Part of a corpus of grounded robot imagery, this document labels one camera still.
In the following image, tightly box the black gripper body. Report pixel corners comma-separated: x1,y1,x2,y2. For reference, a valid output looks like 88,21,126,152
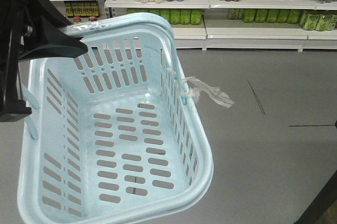
1,0,49,122

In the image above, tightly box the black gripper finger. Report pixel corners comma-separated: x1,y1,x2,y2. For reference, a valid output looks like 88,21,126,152
31,0,71,28
18,18,88,60

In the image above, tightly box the light blue plastic basket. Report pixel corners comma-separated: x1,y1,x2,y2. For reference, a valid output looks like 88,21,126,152
17,13,214,223

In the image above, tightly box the clear plastic tag strip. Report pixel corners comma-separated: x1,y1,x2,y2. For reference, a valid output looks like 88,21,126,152
175,76,235,108

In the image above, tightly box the white store shelving unit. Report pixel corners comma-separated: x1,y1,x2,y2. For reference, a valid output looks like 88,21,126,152
41,0,337,53

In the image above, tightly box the black wooden display stand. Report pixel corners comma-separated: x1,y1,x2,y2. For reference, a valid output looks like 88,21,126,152
294,171,336,223

